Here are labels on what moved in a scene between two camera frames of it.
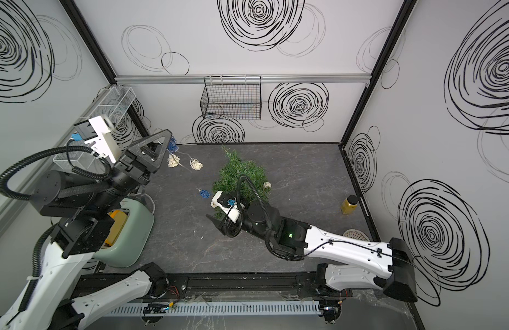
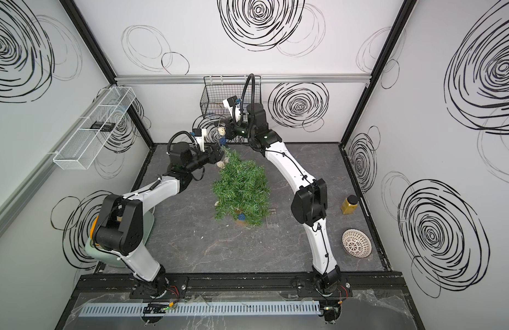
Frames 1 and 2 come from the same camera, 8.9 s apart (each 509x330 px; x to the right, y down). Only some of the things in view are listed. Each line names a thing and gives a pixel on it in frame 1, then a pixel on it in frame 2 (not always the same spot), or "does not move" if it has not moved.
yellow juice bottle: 349,204 does not move
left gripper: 133,170 to 212,157
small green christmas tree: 227,181 does not move
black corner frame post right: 395,32 does not move
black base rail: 202,283 does not move
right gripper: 225,226 to 230,129
